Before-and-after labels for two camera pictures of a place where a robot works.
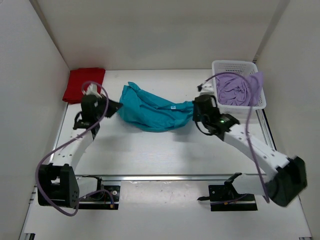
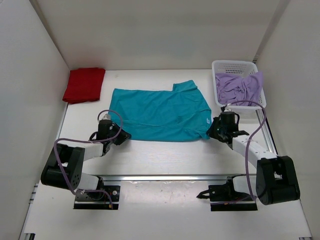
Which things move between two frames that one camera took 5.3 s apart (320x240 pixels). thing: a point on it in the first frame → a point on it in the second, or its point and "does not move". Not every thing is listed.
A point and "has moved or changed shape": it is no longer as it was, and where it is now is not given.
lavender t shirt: [236, 89] does not move
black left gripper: [112, 106] → [123, 135]
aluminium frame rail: [167, 177] does not move
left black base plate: [107, 199] does not move
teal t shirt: [151, 113] has moved or changed shape
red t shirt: [78, 77] does not move
